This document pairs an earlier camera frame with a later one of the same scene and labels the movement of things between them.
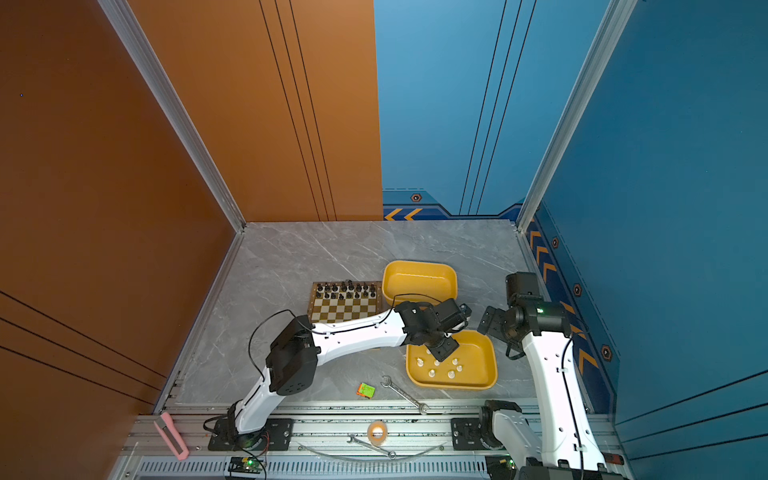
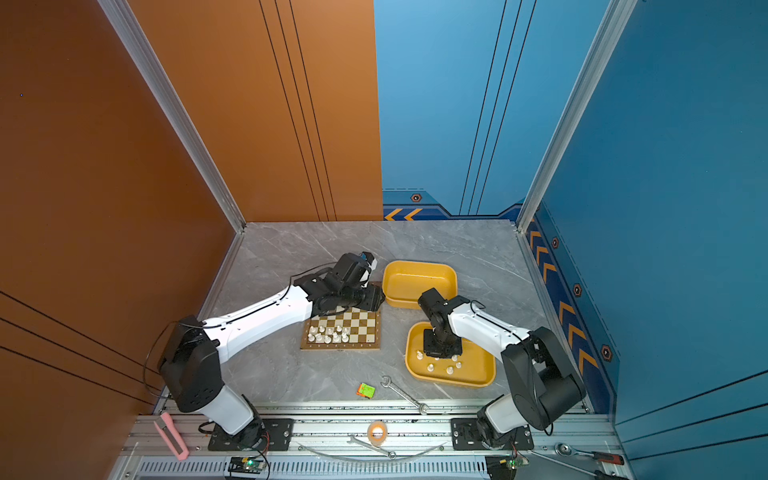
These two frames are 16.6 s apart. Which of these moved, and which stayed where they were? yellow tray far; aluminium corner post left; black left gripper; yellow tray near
Moved: black left gripper
Stayed: yellow tray far; aluminium corner post left; yellow tray near
